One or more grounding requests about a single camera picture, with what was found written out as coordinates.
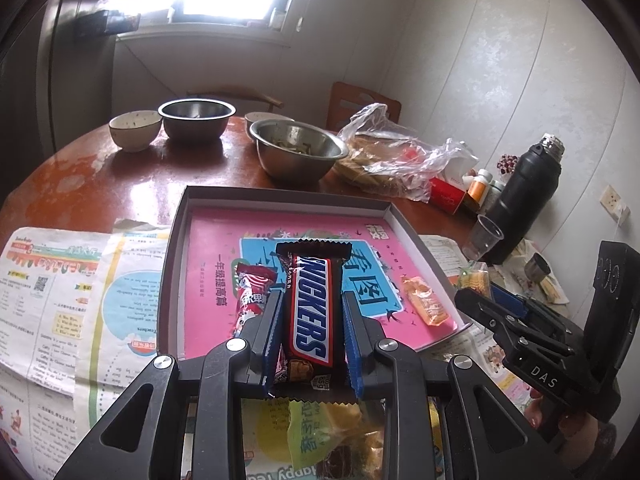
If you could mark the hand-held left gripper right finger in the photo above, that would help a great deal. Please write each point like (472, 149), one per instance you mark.
(350, 350)

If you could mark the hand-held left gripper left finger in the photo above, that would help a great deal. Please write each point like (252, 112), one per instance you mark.
(274, 340)

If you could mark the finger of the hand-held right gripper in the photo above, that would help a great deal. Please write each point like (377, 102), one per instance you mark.
(485, 310)
(510, 300)

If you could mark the brown chocolate bar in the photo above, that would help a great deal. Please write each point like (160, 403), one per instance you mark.
(310, 310)

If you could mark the grey cardboard box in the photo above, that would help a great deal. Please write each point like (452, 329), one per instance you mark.
(176, 270)

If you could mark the person's right hand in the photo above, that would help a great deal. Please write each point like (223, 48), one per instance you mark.
(580, 432)

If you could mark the yellow checked snack packet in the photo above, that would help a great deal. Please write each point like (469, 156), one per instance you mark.
(472, 280)

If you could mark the small steel cup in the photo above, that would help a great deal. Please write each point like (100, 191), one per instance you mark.
(536, 266)

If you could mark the white crumpled paper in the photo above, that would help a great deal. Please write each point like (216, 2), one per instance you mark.
(555, 292)

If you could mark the red white candy packet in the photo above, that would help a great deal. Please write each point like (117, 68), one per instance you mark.
(250, 292)

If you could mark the orange candy packet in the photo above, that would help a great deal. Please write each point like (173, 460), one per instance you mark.
(425, 302)

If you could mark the clear plastic cup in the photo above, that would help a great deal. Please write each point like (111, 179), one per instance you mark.
(485, 237)

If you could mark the printed paper sheet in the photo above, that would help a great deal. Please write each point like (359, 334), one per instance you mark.
(260, 435)
(442, 252)
(60, 310)

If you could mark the yellow cake in green wrapper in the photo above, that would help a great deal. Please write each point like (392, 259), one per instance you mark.
(320, 425)

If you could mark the orange pastry packet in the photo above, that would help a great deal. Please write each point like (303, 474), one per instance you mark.
(367, 447)

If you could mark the pink booklet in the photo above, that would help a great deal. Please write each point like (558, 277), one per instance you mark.
(215, 260)

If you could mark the black thermos flask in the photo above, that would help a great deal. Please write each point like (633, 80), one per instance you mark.
(525, 195)

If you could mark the orange medicine bottle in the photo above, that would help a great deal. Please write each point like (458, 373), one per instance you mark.
(476, 191)

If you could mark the white medicine bottle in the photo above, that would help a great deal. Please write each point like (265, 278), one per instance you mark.
(482, 176)
(496, 186)

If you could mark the red white tissue box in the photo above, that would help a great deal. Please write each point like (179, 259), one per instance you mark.
(447, 195)

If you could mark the red flower decoration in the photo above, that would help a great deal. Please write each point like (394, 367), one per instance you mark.
(506, 163)

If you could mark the steel bowl with food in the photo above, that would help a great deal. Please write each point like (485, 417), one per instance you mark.
(295, 165)

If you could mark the clear plastic bag of bread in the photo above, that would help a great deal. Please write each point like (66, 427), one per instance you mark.
(380, 160)

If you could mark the pale ceramic bowl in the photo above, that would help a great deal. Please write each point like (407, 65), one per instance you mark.
(265, 116)

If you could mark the empty steel bowl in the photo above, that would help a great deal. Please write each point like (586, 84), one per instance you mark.
(195, 127)

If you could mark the curved wooden chair back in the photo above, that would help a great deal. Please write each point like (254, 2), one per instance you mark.
(250, 95)

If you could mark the speckled ceramic bowl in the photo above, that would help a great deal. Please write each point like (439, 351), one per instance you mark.
(135, 132)

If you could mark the small white windowsill item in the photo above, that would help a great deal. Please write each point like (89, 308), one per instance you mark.
(277, 17)

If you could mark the dark refrigerator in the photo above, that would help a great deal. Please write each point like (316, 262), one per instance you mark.
(75, 85)

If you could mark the white wall socket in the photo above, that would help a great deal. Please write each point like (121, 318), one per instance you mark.
(612, 201)

